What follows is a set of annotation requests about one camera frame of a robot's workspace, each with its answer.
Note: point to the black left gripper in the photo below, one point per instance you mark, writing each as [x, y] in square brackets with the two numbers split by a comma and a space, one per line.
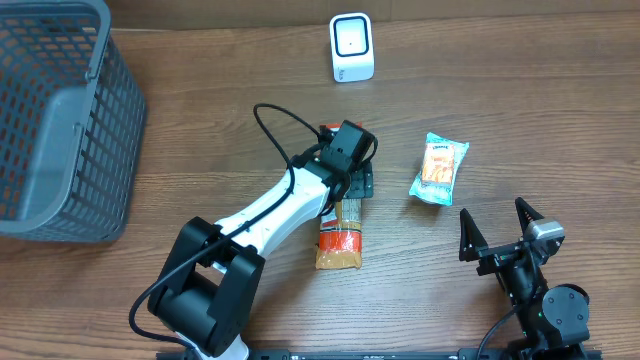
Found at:
[360, 185]

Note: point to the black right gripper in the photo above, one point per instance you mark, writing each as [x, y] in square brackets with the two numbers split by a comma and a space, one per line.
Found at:
[498, 252]

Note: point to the teal tissue packet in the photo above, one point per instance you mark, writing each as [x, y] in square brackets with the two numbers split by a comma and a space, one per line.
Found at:
[434, 183]

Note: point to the long orange noodle packet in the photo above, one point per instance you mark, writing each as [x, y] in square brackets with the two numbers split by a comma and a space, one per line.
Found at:
[340, 238]

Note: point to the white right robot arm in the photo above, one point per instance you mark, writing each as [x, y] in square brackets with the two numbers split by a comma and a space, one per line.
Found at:
[553, 320]

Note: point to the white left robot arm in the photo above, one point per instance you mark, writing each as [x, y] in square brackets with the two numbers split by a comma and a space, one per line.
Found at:
[206, 288]

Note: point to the white barcode scanner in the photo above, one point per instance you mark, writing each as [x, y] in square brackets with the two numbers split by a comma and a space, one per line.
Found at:
[352, 49]

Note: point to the dark grey plastic basket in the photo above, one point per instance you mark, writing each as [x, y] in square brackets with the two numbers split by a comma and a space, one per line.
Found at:
[72, 123]

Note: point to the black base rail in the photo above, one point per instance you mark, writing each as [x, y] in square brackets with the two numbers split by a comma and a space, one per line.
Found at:
[462, 354]

